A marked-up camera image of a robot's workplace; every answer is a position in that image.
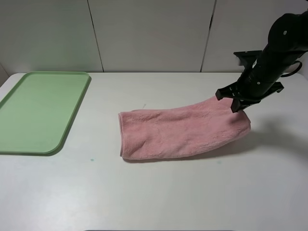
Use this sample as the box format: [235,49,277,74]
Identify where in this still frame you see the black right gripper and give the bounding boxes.
[216,69,284,113]

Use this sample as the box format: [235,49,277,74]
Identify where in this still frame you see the pink terry towel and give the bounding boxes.
[118,97,251,161]

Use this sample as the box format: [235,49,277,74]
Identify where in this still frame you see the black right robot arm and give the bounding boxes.
[216,12,308,113]

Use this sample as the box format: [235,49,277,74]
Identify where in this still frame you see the green plastic tray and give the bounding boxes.
[0,71,91,156]

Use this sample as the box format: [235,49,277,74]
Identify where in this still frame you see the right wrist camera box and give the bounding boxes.
[233,50,262,70]

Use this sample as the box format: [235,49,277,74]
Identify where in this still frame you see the black right camera cable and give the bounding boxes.
[281,60,303,78]

